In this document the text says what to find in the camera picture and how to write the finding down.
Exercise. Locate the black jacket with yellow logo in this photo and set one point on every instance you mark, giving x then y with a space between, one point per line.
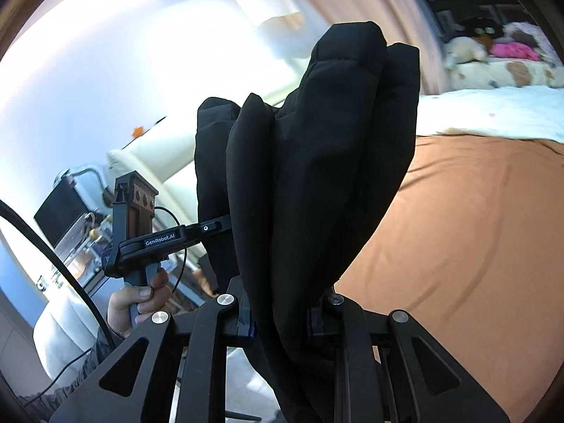
305 186

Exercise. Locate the orange bed cover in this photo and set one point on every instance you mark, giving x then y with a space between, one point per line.
472 247

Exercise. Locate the person's left hand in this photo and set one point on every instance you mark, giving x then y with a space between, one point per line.
132 305

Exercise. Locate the bear print bedding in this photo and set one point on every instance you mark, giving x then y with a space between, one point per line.
498 73

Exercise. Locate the black monitor on cart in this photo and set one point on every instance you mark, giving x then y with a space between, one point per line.
59 211

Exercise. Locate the pink curtain left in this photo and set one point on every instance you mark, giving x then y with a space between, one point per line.
405 21

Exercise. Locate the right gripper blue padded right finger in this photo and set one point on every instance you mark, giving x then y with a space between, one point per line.
323 317

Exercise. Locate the white fluffy blanket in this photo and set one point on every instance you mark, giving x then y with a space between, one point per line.
529 113

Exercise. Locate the cream padded headboard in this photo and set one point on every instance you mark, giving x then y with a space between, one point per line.
164 156

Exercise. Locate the pink clothing pile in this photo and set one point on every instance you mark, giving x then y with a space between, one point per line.
514 50

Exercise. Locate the beige plush toy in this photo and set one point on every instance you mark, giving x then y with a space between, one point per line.
463 49

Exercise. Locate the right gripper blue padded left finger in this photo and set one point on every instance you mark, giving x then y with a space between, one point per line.
245 322

